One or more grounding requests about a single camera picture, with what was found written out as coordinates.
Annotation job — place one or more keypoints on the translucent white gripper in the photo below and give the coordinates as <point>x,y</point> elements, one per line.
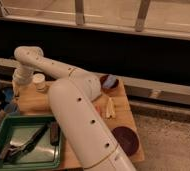
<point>22,76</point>

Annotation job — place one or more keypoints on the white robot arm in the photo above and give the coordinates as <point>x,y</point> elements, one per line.
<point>71,98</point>

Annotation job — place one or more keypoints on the white plastic cup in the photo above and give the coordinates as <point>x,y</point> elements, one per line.
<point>39,81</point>

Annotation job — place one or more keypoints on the blue plastic cup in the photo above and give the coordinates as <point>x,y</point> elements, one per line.
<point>13,109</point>

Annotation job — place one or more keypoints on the brown rectangular bar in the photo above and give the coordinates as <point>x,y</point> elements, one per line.
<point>54,133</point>

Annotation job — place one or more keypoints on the green plastic tray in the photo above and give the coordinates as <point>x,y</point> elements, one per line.
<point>16,130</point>

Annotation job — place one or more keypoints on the black tongs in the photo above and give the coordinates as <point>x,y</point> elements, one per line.
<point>11,153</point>

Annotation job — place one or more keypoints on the red bowl with blue item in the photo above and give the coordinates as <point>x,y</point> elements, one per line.
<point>109,83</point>

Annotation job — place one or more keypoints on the peeled banana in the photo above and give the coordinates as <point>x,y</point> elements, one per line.
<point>110,109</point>

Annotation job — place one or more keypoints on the wooden board table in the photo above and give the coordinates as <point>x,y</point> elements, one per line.
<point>32,102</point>

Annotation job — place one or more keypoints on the purple bowl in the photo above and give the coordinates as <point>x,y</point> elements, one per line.
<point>127,139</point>

